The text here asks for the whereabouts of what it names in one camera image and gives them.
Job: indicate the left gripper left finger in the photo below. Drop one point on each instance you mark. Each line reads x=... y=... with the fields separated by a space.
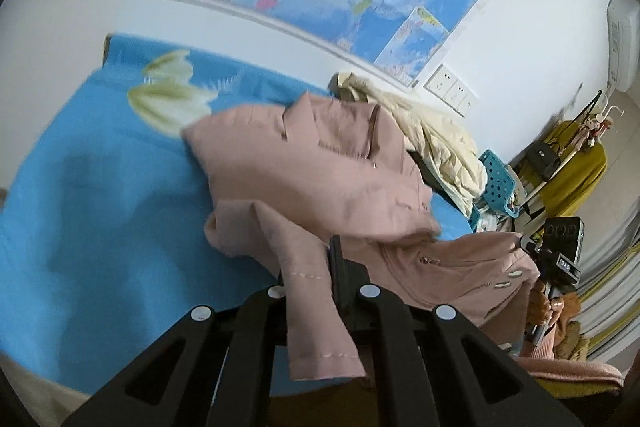
x=209 y=369

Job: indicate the mustard yellow hanging garment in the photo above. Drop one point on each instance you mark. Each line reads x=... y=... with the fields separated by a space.
x=565 y=193

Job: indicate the right hand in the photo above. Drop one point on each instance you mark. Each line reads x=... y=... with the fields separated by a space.
x=546 y=310

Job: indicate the cream yellow garment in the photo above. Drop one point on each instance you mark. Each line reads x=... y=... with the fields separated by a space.
x=447 y=150

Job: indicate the white wall socket panel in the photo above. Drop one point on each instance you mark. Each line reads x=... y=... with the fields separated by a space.
x=451 y=90

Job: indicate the pink zip jacket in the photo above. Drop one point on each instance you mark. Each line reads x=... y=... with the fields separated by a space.
x=286 y=179

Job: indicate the pink sleeved right forearm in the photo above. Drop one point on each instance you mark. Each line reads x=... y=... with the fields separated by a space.
x=559 y=364

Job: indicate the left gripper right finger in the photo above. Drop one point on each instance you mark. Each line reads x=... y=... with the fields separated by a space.
x=435 y=368

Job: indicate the blue floral bed sheet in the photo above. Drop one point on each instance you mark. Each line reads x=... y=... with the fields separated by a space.
x=102 y=235

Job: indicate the small black box device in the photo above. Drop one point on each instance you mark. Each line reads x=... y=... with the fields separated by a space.
x=543 y=159

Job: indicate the white air conditioner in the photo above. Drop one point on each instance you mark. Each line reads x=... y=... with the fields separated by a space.
x=623 y=44

